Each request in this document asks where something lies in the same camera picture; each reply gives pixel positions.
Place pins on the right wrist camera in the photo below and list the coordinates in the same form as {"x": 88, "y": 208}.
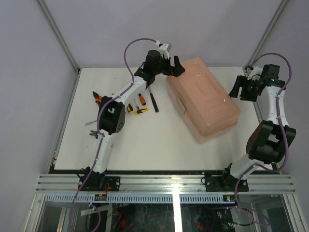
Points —
{"x": 268, "y": 75}

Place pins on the left aluminium frame post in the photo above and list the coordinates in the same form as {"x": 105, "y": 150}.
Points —
{"x": 57, "y": 33}

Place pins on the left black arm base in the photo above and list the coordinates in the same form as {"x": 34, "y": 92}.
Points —
{"x": 97, "y": 181}

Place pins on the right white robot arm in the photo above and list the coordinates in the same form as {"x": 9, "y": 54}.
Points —
{"x": 273, "y": 136}

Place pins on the pink plastic tool box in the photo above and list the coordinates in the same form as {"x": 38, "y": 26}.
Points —
{"x": 204, "y": 105}

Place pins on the aluminium mounting rail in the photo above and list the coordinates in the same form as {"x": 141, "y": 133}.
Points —
{"x": 137, "y": 183}

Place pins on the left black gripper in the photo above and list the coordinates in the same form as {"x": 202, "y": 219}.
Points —
{"x": 170, "y": 70}

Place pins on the slotted cable duct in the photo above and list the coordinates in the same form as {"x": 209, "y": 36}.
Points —
{"x": 137, "y": 198}

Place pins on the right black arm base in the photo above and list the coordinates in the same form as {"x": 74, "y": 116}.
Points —
{"x": 219, "y": 180}

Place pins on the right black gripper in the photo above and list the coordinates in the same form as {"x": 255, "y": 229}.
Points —
{"x": 241, "y": 81}

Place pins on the claw hammer black handle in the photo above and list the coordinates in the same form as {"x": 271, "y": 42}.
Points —
{"x": 153, "y": 100}

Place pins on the aluminium frame post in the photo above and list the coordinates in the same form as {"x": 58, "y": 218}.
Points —
{"x": 57, "y": 33}
{"x": 280, "y": 9}

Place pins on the orange handled black screwdriver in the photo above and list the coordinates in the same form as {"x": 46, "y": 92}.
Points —
{"x": 142, "y": 99}

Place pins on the blue handled cutting pliers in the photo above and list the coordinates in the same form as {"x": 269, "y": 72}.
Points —
{"x": 94, "y": 133}

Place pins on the orange black pliers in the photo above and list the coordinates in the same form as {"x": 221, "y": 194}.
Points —
{"x": 97, "y": 97}

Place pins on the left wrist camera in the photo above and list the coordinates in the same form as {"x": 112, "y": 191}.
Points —
{"x": 164, "y": 48}

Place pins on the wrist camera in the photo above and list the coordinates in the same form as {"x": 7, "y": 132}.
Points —
{"x": 164, "y": 48}
{"x": 268, "y": 75}

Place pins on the right aluminium frame post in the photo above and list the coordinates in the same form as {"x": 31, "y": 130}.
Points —
{"x": 280, "y": 9}

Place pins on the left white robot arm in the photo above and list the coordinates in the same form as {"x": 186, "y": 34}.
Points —
{"x": 112, "y": 115}

